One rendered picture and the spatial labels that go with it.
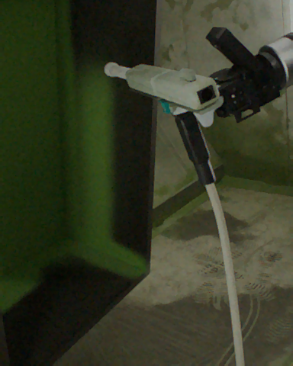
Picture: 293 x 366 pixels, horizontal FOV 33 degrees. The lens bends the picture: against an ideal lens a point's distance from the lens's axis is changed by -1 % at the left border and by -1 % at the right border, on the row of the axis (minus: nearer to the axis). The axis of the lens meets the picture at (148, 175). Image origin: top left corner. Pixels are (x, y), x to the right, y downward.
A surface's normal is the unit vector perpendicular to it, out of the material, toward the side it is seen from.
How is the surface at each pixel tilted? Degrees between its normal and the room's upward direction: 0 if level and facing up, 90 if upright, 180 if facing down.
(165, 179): 57
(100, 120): 90
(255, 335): 0
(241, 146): 90
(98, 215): 90
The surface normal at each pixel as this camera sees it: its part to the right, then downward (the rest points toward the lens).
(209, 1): -0.63, 0.36
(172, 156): 0.57, -0.40
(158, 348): -0.13, -0.92
